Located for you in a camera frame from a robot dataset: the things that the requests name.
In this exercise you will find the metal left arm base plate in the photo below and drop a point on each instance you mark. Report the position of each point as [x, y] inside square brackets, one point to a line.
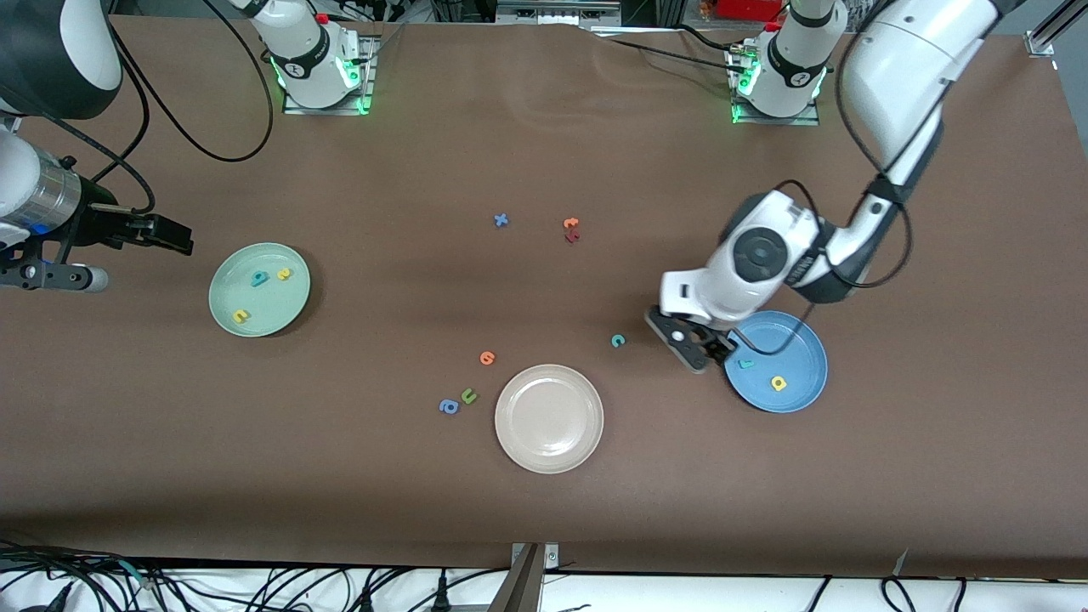
[807, 119]

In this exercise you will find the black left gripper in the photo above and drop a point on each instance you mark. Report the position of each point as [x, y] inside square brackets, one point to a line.
[723, 343]

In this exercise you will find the red box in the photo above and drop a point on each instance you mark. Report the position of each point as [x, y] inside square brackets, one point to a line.
[748, 8]

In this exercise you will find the blue foam letter a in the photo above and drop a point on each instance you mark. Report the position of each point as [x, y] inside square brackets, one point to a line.
[449, 407]

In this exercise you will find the green plate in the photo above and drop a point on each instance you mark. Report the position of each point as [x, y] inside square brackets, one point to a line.
[272, 293]

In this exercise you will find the black power plug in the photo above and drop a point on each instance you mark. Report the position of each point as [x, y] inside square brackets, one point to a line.
[441, 591]
[366, 599]

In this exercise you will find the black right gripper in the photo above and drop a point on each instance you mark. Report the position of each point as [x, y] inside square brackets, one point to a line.
[95, 224]

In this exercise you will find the blue plate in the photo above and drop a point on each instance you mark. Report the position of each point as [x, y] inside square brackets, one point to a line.
[795, 353]

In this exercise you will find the black diagonal bar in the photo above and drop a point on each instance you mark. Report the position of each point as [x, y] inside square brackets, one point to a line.
[520, 586]

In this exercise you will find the white tape scrap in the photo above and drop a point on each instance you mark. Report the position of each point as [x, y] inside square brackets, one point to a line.
[901, 563]

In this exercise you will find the metal table edge bracket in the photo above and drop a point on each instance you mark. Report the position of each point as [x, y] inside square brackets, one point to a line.
[551, 557]

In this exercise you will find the beige plate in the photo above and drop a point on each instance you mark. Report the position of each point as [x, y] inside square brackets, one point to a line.
[549, 418]

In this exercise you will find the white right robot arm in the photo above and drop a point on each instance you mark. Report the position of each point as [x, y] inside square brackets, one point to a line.
[306, 51]

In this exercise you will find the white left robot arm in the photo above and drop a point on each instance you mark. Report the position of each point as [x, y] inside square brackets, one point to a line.
[901, 59]

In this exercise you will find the aluminium frame profile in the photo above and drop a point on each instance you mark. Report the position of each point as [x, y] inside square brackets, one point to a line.
[557, 13]

